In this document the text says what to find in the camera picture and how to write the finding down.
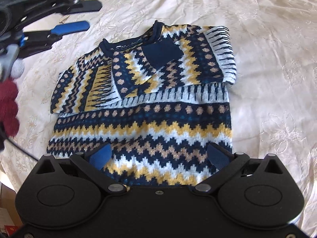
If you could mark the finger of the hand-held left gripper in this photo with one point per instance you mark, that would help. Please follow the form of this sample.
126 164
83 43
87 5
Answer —
81 5
70 27

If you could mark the person's left hand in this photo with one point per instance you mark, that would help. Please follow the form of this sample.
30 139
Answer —
8 104

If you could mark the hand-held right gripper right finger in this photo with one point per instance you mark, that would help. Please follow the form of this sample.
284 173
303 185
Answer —
218 159

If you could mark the navy yellow patterned knit sweater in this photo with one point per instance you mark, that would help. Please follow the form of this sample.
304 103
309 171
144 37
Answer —
158 119

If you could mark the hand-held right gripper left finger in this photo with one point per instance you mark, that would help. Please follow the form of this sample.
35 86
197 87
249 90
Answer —
100 156

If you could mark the cream floral bedspread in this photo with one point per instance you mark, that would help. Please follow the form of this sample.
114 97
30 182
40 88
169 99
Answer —
267 54

